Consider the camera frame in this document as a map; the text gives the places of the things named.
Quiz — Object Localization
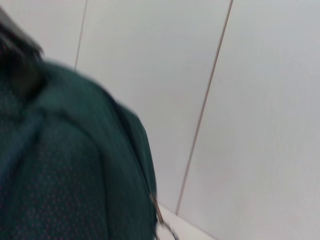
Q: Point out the dark teal insulated lunch bag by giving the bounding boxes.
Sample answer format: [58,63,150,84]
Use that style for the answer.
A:
[0,58,181,240]

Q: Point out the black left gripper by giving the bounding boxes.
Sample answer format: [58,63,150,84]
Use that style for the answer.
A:
[0,14,46,99]

